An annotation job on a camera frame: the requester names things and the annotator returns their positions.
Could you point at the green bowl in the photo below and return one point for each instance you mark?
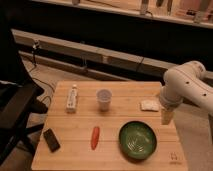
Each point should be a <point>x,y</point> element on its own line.
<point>137,140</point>

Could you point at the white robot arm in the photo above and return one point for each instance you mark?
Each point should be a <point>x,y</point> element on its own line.
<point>186,81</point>

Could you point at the white ceramic cup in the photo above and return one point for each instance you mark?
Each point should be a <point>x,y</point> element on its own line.
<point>104,99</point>

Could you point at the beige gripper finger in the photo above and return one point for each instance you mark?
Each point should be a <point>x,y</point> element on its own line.
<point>166,116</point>

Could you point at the wooden board table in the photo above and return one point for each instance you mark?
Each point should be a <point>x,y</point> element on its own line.
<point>74,130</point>

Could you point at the black chair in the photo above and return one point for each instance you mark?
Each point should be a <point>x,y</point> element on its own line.
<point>14,118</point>

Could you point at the red carrot toy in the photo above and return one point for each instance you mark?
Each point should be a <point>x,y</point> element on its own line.
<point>95,137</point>

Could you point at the black eraser block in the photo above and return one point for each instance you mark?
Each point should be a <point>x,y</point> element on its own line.
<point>51,140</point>

